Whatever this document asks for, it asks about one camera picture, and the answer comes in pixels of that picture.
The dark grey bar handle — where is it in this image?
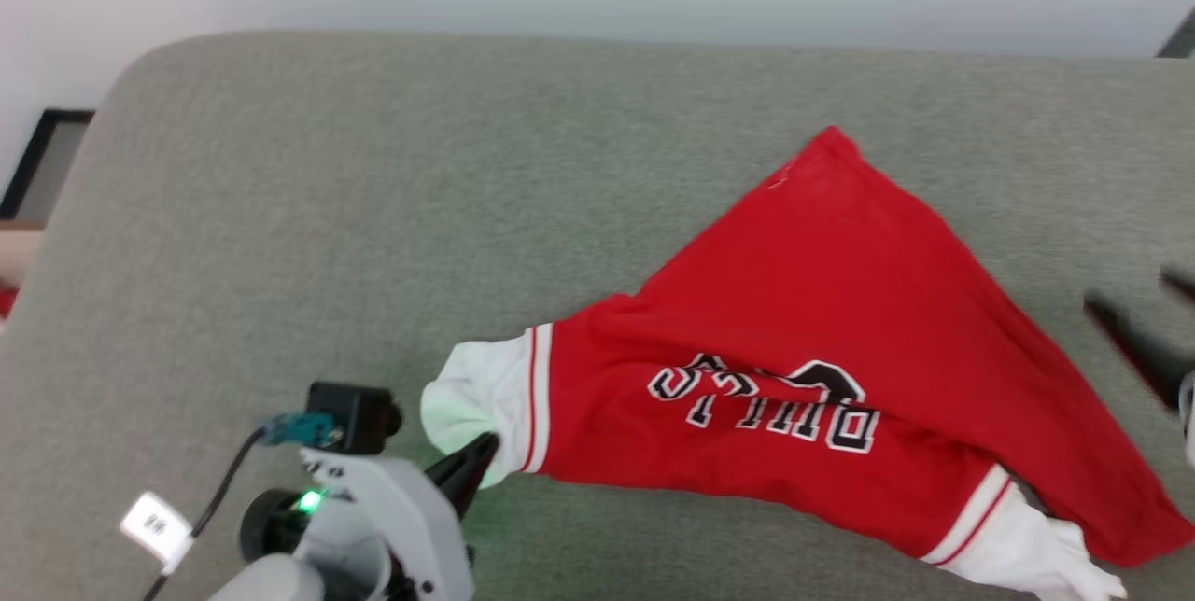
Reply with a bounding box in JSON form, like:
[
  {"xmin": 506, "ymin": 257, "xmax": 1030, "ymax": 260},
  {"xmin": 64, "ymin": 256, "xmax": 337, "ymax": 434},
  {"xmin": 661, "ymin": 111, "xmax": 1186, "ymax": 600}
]
[{"xmin": 1156, "ymin": 8, "xmax": 1195, "ymax": 59}]

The beige object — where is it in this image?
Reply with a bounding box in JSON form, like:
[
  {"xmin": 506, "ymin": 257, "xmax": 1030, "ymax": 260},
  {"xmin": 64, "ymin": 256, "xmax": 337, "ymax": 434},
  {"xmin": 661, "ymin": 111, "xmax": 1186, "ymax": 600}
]
[{"xmin": 0, "ymin": 223, "xmax": 46, "ymax": 290}]

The red jersey with white sleeves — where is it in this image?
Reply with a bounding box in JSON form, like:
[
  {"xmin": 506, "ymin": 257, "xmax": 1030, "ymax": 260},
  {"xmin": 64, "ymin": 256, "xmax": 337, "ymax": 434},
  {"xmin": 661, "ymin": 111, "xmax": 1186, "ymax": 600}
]
[{"xmin": 420, "ymin": 125, "xmax": 1195, "ymax": 601}]

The black framed panel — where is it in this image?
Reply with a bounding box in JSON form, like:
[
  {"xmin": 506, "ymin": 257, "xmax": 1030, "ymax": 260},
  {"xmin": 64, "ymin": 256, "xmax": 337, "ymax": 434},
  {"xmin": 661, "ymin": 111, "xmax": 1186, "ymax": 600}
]
[{"xmin": 0, "ymin": 108, "xmax": 96, "ymax": 221}]

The white cable label tag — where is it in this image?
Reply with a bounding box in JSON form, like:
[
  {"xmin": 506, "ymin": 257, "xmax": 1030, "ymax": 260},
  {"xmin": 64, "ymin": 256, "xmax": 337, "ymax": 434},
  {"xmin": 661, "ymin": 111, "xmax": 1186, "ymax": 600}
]
[{"xmin": 119, "ymin": 491, "xmax": 196, "ymax": 575}]

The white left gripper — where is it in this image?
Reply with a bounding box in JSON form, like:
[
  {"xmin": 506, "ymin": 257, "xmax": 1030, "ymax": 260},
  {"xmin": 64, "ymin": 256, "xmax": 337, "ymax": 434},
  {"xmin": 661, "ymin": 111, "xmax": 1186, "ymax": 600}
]
[{"xmin": 299, "ymin": 432, "xmax": 501, "ymax": 601}]

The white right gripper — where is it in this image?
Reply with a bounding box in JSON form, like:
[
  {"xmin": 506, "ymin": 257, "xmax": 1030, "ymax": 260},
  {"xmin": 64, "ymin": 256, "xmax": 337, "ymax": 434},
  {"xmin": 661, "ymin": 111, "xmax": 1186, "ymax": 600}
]
[{"xmin": 1083, "ymin": 270, "xmax": 1195, "ymax": 469}]

